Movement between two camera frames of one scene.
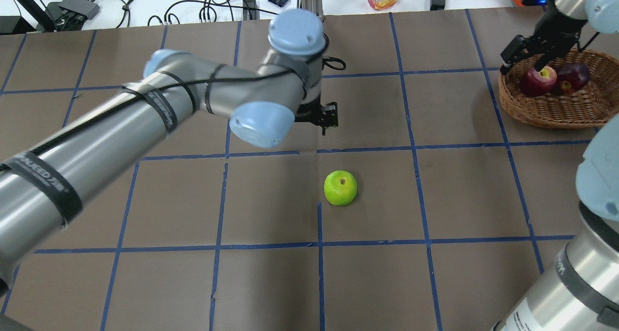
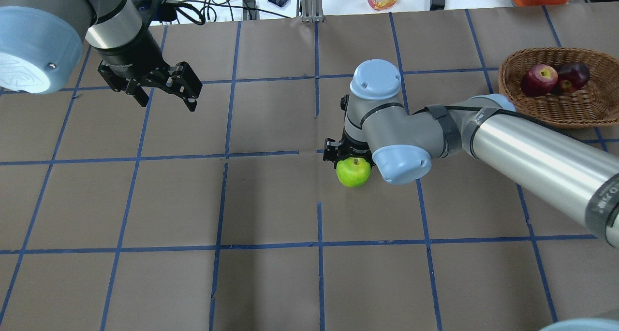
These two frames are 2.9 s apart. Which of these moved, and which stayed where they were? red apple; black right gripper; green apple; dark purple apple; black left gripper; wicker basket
Moved: black right gripper; black left gripper; green apple
Stayed: red apple; wicker basket; dark purple apple
